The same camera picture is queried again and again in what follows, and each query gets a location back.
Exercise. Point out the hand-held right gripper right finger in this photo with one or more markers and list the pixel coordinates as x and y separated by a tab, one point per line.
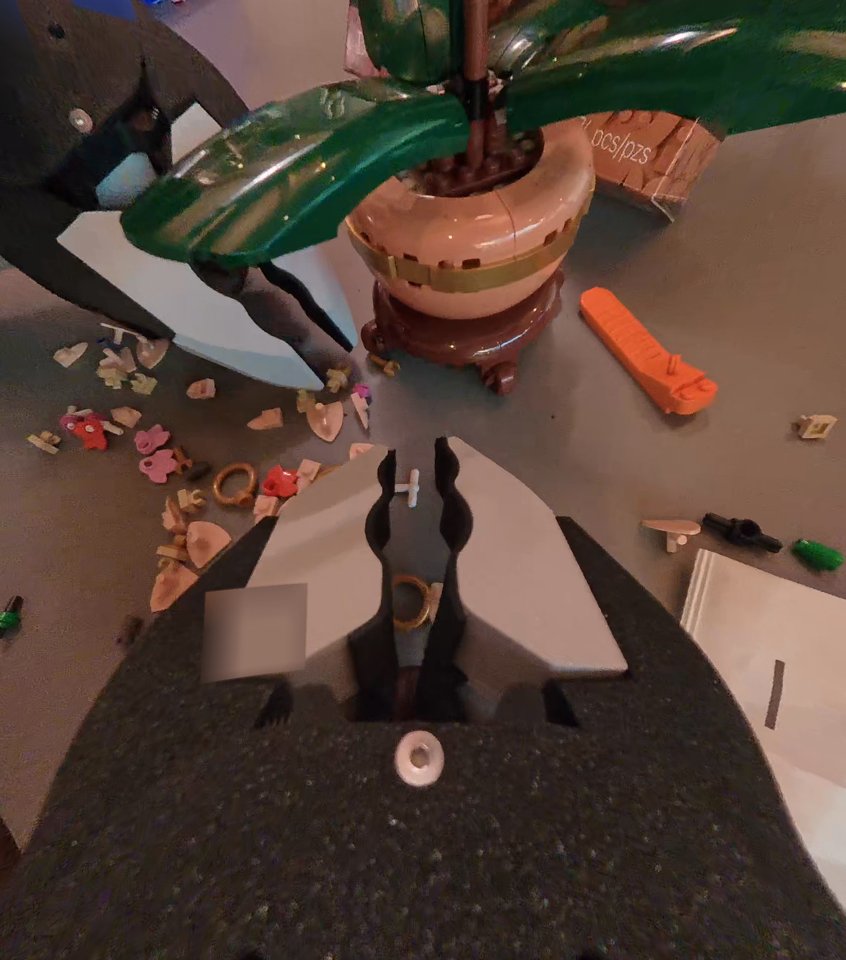
520	585

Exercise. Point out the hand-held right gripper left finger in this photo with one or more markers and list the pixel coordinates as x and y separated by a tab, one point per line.
325	540

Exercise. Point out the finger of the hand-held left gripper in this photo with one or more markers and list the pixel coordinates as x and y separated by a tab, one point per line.
167	300
329	296

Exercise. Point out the small toy bricks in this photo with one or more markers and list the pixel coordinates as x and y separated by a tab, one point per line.
205	541

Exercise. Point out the toy brick orchid plant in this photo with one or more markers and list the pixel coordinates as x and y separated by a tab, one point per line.
468	225

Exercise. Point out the grey desk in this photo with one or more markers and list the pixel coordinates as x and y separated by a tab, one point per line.
768	300

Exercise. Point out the red toy flower piece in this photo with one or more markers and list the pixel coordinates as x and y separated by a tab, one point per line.
89	433
280	480

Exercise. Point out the white cross-shaped toy piece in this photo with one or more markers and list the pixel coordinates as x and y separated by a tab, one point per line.
409	487

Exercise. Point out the pink toy flower piece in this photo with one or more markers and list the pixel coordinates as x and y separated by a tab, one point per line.
158	466
151	437

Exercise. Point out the tan petal toy piece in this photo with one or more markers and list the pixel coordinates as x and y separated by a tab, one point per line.
670	527

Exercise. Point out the black toy connector piece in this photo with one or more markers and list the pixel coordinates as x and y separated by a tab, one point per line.
742	532

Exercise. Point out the orange brick separator tool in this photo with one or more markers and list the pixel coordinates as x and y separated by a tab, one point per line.
640	349

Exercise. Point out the small green toy piece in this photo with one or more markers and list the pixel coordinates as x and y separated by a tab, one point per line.
817	555

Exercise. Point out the green and black toy piece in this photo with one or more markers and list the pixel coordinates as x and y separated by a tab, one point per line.
6	616

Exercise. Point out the flat white plastic bag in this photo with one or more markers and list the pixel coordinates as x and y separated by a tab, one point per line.
805	750

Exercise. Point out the small tan square piece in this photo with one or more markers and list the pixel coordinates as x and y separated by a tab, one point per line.
817	426

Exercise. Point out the black toy set box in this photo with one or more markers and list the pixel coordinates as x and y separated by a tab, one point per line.
663	165

